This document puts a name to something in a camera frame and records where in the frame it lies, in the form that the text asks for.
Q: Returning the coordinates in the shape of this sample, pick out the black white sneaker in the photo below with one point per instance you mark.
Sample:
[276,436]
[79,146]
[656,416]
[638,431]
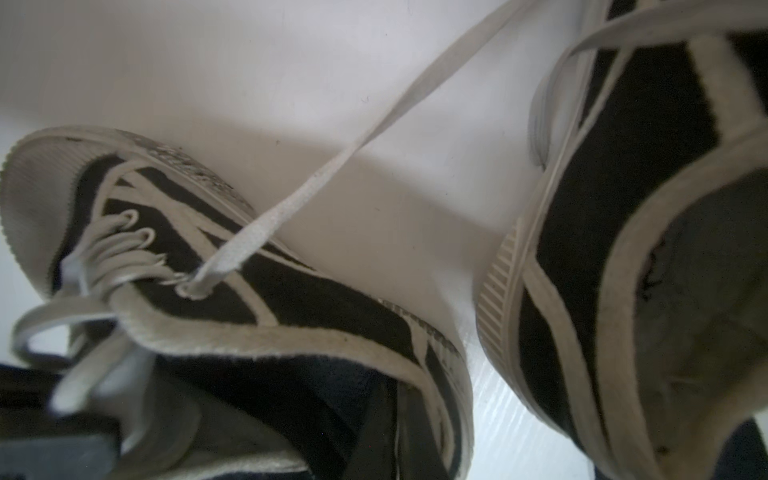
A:
[142,253]
[627,307]

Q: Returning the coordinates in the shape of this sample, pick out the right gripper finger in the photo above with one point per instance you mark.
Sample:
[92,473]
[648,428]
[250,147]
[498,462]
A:
[37,444]

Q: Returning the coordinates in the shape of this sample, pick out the black insole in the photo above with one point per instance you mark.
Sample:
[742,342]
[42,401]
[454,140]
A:
[744,455]
[342,419]

